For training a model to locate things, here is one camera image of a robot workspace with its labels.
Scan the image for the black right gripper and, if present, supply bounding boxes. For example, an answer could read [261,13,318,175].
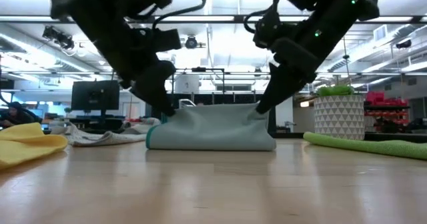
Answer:
[256,19,338,115]

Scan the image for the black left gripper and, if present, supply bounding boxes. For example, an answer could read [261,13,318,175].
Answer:
[99,27,177,117]

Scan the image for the blue microfiber towel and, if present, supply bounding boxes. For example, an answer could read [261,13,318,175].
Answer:
[145,102,278,152]

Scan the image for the green microfiber towel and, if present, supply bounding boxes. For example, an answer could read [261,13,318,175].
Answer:
[302,131,427,161]

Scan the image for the yellow microfiber towel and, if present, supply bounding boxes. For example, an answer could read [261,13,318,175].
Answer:
[0,122,69,171]

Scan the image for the grey microfiber towel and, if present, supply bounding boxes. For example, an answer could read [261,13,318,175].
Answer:
[49,117,162,148]

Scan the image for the clear plastic bin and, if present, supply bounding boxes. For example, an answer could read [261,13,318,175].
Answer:
[178,98,198,110]

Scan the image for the black monitor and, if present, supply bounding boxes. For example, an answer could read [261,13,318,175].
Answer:
[71,79,121,118]

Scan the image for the succulent in patterned white pot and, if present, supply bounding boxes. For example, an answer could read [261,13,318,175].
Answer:
[313,84,366,141]

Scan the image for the black bar with light strips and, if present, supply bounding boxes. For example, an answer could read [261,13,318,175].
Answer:
[0,15,427,25]

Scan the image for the red storage bins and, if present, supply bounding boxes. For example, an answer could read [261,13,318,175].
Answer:
[364,90,410,133]

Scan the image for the black ceiling device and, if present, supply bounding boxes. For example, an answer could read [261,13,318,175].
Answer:
[395,39,414,50]
[41,25,75,51]

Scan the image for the black background rig frame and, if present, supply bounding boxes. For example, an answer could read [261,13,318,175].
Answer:
[171,66,226,95]

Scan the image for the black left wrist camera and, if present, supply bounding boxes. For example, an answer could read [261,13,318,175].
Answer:
[151,28,183,53]

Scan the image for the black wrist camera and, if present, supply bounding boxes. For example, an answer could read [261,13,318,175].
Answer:
[252,9,282,49]
[151,28,183,53]

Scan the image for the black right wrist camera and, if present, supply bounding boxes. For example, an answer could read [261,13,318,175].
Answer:
[252,9,282,49]

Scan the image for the black round camera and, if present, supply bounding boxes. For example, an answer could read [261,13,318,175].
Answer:
[184,35,199,50]

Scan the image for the dark hanging cable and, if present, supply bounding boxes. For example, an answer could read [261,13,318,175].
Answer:
[342,37,352,85]

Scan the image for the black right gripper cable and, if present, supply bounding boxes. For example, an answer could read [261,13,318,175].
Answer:
[242,6,268,35]

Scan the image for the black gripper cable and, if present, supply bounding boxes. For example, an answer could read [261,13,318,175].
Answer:
[151,0,207,31]
[242,6,268,35]

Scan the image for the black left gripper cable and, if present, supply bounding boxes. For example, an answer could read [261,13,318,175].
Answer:
[151,0,207,31]

